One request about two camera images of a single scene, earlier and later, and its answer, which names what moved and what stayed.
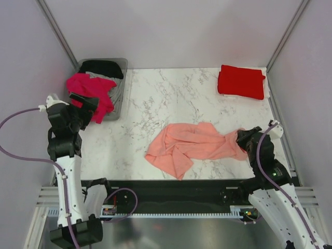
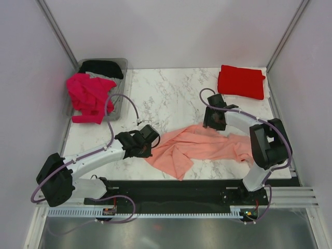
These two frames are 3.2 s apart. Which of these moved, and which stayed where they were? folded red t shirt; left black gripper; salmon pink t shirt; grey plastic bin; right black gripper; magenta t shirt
Moved: right black gripper; left black gripper
Stayed: folded red t shirt; magenta t shirt; grey plastic bin; salmon pink t shirt
